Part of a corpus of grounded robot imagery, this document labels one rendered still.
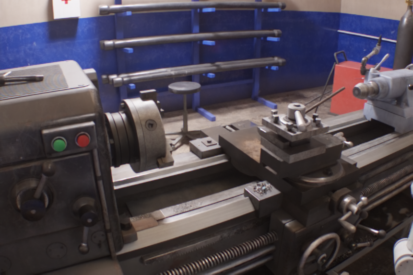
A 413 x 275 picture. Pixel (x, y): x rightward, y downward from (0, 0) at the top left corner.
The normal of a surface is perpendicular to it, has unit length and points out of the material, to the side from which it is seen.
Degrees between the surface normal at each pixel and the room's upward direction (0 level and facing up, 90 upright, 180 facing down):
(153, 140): 78
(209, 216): 36
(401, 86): 86
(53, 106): 45
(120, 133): 55
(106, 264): 0
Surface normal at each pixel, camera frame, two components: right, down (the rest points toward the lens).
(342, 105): -0.66, 0.27
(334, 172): 0.00, -0.93
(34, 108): 0.33, -0.44
